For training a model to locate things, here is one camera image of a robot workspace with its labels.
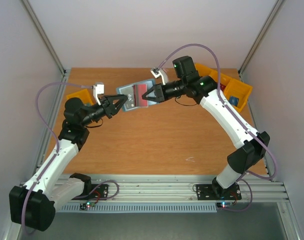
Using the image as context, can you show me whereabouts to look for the right circuit board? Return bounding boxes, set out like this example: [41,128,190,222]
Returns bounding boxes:
[216,201,234,209]

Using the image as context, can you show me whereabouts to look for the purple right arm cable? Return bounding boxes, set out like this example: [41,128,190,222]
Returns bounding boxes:
[156,43,279,213]

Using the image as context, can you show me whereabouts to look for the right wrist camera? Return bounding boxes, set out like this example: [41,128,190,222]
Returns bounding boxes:
[150,67,169,85]

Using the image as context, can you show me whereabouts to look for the teal leather card holder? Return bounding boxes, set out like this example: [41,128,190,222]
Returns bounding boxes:
[116,78,157,112]

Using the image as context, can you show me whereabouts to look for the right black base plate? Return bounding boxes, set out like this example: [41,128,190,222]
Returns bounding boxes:
[192,184,242,201]

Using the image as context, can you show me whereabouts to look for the red card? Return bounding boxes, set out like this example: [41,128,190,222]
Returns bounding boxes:
[133,83,149,108]

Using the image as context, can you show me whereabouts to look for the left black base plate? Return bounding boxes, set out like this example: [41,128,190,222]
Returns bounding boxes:
[73,183,109,201]

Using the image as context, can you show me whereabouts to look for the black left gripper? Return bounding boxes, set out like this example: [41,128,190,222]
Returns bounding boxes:
[81,94,128,127]

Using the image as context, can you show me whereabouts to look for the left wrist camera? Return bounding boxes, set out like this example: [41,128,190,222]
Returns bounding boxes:
[92,82,105,106]

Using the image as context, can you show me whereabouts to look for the aluminium frame rail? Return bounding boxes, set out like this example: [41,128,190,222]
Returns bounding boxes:
[15,173,290,204]

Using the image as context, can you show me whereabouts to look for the black VIP credit card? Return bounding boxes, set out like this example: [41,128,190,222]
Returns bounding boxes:
[121,85,138,112]

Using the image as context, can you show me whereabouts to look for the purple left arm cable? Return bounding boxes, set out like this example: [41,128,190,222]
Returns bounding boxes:
[21,82,94,236]

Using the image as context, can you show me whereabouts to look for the blue card in bin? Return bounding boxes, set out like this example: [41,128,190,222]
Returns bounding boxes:
[228,96,239,107]

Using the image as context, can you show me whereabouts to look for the small yellow bin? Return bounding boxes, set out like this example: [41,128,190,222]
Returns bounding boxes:
[66,89,94,105]

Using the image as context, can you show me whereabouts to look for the circuit board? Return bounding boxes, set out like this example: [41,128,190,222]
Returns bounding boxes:
[216,201,234,209]
[79,201,96,211]

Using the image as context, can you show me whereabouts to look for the red cards in bin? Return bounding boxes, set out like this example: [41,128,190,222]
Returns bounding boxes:
[220,84,226,91]

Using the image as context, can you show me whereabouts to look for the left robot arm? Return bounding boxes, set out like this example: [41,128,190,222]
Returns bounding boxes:
[9,94,128,232]

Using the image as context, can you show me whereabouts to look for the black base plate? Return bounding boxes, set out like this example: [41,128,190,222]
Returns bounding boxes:
[73,183,109,201]
[192,184,242,201]

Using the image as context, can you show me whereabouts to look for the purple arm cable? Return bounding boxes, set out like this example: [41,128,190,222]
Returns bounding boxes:
[156,43,279,213]
[21,82,94,236]

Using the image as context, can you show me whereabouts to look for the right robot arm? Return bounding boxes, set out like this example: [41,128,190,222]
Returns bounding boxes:
[142,56,270,199]

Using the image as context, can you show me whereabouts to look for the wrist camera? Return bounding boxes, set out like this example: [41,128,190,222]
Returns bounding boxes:
[150,67,169,85]
[92,82,105,106]

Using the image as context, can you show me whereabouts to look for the left circuit board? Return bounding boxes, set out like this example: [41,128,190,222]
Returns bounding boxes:
[79,201,96,211]

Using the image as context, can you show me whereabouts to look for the yellow three-compartment bin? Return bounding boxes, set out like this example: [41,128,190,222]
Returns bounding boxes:
[194,63,253,113]

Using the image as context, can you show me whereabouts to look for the grey slotted cable duct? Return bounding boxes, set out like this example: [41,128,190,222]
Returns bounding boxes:
[59,202,217,214]

